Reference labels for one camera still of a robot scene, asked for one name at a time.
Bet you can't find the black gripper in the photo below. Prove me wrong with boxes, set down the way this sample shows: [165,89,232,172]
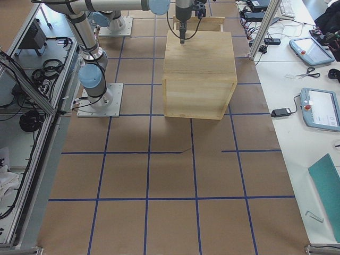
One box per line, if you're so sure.
[175,0,192,44]

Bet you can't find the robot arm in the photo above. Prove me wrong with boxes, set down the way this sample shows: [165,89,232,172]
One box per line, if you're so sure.
[89,11,127,37]
[42,1,170,109]

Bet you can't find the wooden drawer cabinet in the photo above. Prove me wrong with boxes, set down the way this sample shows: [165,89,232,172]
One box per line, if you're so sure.
[162,31,237,120]

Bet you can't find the black power brick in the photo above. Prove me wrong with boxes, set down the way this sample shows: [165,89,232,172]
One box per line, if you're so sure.
[270,108,292,118]

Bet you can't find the upper teach pendant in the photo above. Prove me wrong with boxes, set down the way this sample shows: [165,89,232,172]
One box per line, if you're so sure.
[289,37,335,66]

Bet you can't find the teach pendant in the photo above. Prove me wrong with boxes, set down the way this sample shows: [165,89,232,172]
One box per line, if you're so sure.
[289,37,335,66]
[300,88,339,132]

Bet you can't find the black scissors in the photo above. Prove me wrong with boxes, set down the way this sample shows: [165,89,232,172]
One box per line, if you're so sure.
[295,67,320,79]

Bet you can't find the black control box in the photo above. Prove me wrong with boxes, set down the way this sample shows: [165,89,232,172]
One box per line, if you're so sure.
[15,19,47,56]

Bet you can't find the lower teach pendant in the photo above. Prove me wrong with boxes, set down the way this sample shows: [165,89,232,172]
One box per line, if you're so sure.
[300,88,339,132]

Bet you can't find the teal notebook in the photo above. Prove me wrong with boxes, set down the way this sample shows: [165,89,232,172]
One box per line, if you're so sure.
[308,154,339,242]

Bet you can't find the metal allen key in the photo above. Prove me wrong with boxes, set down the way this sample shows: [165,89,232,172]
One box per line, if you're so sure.
[305,210,324,223]

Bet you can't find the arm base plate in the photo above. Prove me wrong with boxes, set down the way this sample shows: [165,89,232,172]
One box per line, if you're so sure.
[99,16,133,37]
[76,83,123,117]

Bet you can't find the aluminium profile post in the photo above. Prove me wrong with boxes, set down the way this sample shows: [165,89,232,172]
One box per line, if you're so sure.
[249,0,281,60]

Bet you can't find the coiled black cable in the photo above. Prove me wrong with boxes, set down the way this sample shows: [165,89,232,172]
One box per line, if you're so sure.
[19,109,43,133]

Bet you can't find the aluminium frame rail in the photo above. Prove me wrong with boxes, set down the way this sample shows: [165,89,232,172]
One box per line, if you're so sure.
[1,50,56,115]

